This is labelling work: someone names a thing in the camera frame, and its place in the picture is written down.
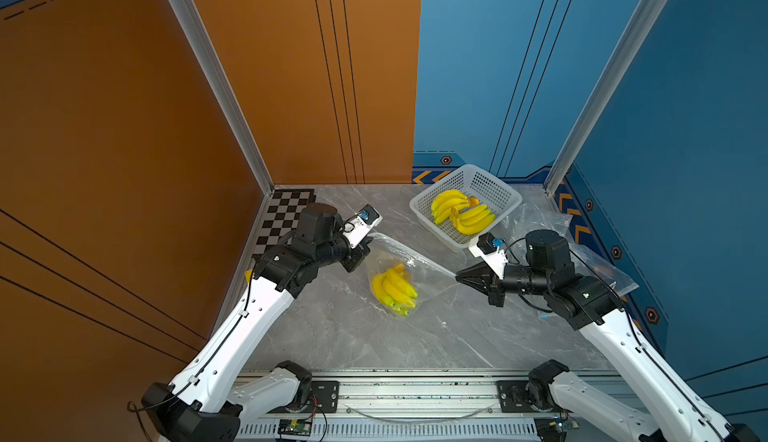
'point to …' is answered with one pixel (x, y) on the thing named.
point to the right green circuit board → (563, 425)
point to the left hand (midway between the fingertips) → (368, 232)
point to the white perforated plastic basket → (498, 197)
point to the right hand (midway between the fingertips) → (462, 274)
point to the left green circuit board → (295, 427)
